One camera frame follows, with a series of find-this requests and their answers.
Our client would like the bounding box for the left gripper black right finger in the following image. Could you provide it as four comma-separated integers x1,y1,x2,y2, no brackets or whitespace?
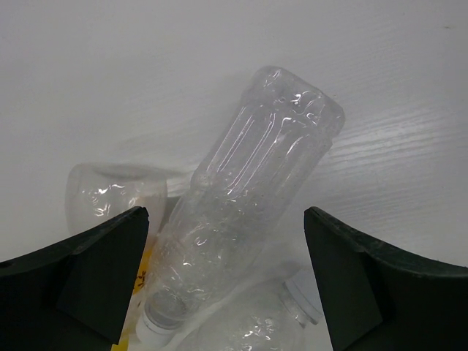
304,207,467,350

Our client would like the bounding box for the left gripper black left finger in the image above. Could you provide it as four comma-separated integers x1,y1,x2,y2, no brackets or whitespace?
1,207,149,350

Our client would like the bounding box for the clear crushed bottle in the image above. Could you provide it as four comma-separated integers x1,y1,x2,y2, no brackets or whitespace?
176,268,324,351

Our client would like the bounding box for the clear long bottle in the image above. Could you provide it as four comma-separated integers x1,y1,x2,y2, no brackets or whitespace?
136,66,344,350

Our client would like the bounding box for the clear bottle orange label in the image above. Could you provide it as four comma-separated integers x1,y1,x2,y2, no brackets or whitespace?
64,162,167,350

